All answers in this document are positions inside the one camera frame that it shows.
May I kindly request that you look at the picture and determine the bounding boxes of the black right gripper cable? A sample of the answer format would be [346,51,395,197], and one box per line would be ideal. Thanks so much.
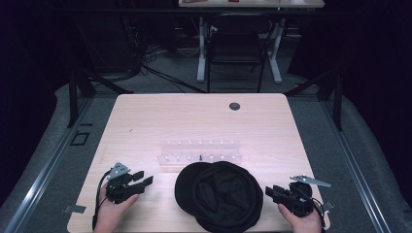
[300,188,326,231]

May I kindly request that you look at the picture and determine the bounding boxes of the metal floor rail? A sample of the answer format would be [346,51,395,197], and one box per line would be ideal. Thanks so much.
[319,98,395,233]
[3,96,95,233]

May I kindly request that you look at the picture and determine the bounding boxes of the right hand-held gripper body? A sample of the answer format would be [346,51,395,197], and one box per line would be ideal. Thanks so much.
[275,174,332,218]

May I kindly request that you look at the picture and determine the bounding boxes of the white-legged desk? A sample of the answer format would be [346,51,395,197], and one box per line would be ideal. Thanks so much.
[178,0,326,84]

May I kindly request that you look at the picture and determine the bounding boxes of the black chair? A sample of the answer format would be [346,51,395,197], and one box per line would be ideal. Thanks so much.
[206,13,272,94]

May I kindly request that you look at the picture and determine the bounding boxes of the clear acrylic peg rack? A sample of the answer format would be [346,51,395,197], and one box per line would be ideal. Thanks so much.
[156,139,244,167]

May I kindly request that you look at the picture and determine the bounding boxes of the person's left hand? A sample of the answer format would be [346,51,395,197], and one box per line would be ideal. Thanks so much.
[93,183,141,233]

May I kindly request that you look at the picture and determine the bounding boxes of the black metal frame stand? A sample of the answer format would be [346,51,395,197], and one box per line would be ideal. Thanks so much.
[284,66,345,132]
[66,61,134,128]

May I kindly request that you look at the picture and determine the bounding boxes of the black floor cables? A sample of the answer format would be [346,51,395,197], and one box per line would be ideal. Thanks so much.
[129,18,208,94]

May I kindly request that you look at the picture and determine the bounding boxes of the person's right hand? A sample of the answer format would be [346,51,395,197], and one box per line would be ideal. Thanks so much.
[277,203,324,233]

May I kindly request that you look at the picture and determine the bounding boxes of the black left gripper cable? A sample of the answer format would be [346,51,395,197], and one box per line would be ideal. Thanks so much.
[91,170,112,231]

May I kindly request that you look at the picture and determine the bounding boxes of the grey tape strip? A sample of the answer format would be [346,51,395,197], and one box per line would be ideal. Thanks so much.
[322,199,336,213]
[62,204,87,215]

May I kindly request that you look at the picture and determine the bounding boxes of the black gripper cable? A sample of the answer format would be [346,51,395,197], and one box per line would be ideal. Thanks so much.
[300,188,326,231]
[91,170,112,231]

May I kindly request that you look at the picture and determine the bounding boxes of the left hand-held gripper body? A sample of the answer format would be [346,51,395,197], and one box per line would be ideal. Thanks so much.
[105,161,138,205]

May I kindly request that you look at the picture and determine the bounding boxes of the black cloth hat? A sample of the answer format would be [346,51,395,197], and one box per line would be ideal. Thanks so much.
[174,160,264,233]

